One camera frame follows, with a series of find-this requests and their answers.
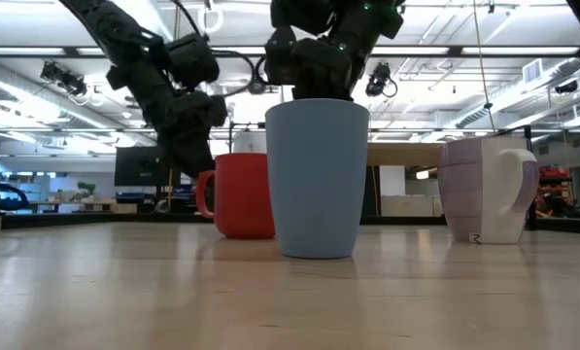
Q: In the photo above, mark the beige cabinet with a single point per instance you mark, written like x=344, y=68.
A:
x=408, y=205

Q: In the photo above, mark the white and purple mug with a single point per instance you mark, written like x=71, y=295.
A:
x=484, y=194

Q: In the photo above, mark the round black ceiling camera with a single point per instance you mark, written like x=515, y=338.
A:
x=257, y=87

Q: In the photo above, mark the green potted plant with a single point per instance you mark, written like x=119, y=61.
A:
x=84, y=190

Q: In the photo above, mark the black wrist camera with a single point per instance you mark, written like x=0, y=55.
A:
x=280, y=58
x=192, y=60

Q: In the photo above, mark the black ceiling speaker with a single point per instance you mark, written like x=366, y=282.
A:
x=566, y=87

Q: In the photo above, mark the black overhead light bar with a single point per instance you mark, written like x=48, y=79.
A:
x=457, y=50

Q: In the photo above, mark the blue crate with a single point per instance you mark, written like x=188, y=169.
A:
x=134, y=198

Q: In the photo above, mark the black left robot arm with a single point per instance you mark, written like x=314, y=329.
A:
x=119, y=34

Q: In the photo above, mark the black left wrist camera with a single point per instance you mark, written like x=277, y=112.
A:
x=192, y=60

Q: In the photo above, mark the red ceramic mug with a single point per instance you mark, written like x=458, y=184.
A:
x=246, y=194

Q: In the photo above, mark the wooden background desk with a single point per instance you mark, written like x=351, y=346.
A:
x=76, y=204

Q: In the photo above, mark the white air vent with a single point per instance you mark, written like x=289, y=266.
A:
x=532, y=71

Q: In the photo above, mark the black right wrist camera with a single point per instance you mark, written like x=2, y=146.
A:
x=280, y=58

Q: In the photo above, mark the black ceiling camera rig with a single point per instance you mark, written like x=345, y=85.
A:
x=63, y=78

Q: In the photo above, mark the black partition panels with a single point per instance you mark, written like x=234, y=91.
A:
x=371, y=192

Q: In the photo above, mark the wooden shelf with black legs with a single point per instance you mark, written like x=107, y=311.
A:
x=401, y=154

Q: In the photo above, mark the rack with red bins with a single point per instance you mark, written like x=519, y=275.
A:
x=554, y=171

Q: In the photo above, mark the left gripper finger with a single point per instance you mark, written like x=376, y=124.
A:
x=180, y=155
x=203, y=160

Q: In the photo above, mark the black computer monitor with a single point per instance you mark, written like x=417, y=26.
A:
x=134, y=165

